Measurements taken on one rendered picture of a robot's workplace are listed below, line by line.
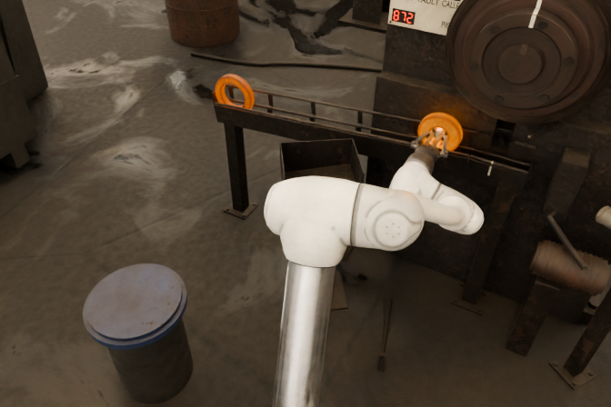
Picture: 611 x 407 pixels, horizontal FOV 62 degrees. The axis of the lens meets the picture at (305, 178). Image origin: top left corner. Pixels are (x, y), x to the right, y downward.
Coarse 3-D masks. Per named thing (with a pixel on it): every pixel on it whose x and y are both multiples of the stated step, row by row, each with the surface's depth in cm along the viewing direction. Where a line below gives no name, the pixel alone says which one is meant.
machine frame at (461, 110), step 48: (432, 48) 176; (384, 96) 190; (432, 96) 180; (480, 144) 182; (576, 144) 165; (480, 192) 193; (528, 192) 183; (432, 240) 218; (528, 240) 194; (576, 240) 184
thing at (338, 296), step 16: (288, 144) 180; (304, 144) 181; (320, 144) 182; (336, 144) 182; (352, 144) 182; (288, 160) 184; (304, 160) 185; (320, 160) 186; (336, 160) 187; (352, 160) 184; (288, 176) 185; (304, 176) 185; (336, 176) 183; (352, 176) 182; (336, 272) 226; (336, 288) 218; (336, 304) 212
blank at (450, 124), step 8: (424, 120) 177; (432, 120) 176; (440, 120) 174; (448, 120) 173; (456, 120) 174; (424, 128) 179; (432, 128) 178; (448, 128) 174; (456, 128) 173; (448, 136) 176; (456, 136) 175; (432, 144) 182; (440, 144) 180; (448, 144) 178; (456, 144) 177; (440, 152) 182
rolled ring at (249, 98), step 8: (224, 80) 214; (232, 80) 212; (240, 80) 211; (216, 88) 218; (224, 88) 220; (240, 88) 213; (248, 88) 212; (216, 96) 221; (224, 96) 221; (248, 96) 213; (232, 104) 223; (248, 104) 216
